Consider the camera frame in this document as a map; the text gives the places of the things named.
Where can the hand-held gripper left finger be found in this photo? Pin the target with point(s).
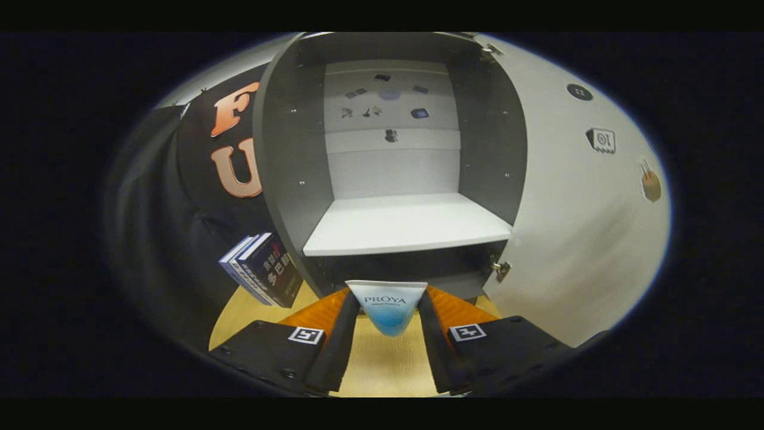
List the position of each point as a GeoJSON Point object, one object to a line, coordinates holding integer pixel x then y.
{"type": "Point", "coordinates": [340, 346]}

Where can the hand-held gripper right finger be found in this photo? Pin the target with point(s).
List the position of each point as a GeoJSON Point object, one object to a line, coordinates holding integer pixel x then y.
{"type": "Point", "coordinates": [439, 352]}

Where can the white blue cosmetic tube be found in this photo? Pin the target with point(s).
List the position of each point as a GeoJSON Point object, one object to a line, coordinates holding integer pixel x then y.
{"type": "Point", "coordinates": [388, 304]}

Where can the dark blue book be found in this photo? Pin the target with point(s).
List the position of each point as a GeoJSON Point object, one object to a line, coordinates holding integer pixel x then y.
{"type": "Point", "coordinates": [271, 272]}

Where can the metal door hinge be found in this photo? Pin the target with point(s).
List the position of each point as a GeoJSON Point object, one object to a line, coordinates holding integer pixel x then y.
{"type": "Point", "coordinates": [492, 51]}
{"type": "Point", "coordinates": [500, 270]}

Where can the white cabinet shelf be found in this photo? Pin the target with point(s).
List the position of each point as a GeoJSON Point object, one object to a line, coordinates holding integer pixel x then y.
{"type": "Point", "coordinates": [406, 224]}

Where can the white blue book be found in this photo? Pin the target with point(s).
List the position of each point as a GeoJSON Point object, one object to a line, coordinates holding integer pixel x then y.
{"type": "Point", "coordinates": [230, 266]}

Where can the dark grey cabinet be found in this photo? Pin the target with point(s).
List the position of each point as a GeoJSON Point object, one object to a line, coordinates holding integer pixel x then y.
{"type": "Point", "coordinates": [286, 149]}

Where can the black backdrop cloth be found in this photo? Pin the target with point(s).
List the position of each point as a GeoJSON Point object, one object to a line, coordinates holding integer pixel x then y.
{"type": "Point", "coordinates": [155, 227]}

